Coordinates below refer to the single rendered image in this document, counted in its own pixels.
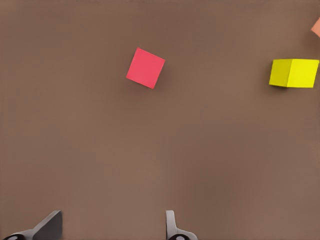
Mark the red wooden cube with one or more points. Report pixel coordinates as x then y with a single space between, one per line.
145 68

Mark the orange wooden cube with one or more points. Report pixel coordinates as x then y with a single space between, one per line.
316 28

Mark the yellow wooden cube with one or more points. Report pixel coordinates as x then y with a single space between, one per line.
295 73

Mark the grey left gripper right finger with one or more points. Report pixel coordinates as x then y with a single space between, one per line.
171 225

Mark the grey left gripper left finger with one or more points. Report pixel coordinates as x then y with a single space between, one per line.
47 226

